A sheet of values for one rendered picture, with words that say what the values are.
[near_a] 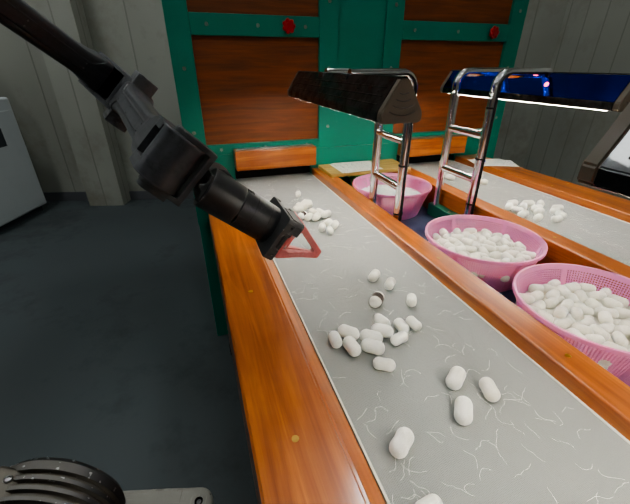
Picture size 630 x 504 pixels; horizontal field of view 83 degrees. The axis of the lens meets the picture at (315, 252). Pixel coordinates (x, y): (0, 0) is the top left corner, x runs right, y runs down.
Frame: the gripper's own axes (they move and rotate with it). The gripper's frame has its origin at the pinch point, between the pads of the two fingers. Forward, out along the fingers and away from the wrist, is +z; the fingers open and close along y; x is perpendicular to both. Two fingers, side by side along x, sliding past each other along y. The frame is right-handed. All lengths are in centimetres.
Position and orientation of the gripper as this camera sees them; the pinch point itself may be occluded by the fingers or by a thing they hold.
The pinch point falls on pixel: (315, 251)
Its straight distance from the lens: 56.3
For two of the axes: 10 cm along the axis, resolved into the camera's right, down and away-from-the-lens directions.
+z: 7.4, 4.4, 5.1
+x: -6.0, 7.8, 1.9
